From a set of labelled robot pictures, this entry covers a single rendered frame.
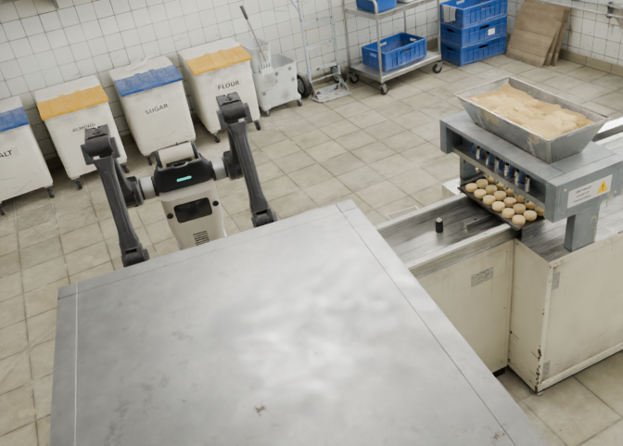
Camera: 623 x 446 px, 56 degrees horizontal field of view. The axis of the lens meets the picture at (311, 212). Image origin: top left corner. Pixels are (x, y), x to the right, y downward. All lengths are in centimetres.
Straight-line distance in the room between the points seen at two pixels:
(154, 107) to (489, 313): 356
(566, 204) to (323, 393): 175
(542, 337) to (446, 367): 202
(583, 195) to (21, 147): 426
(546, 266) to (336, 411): 186
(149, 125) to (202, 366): 472
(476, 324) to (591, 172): 82
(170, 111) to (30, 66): 126
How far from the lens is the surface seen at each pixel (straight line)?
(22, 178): 544
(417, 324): 75
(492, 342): 286
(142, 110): 534
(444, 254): 236
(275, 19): 623
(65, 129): 529
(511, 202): 261
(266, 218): 206
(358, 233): 91
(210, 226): 252
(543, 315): 262
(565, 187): 228
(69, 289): 96
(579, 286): 268
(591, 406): 307
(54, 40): 577
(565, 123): 240
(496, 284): 263
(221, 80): 544
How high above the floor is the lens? 234
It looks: 33 degrees down
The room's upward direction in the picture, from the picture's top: 10 degrees counter-clockwise
